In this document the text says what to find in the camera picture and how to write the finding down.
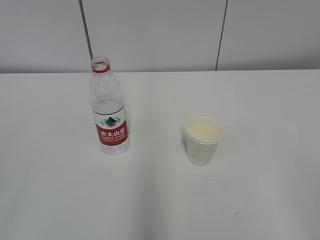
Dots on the white paper cup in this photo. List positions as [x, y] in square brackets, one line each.
[202, 137]

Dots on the Nongfu Spring water bottle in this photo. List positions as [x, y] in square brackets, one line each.
[108, 108]

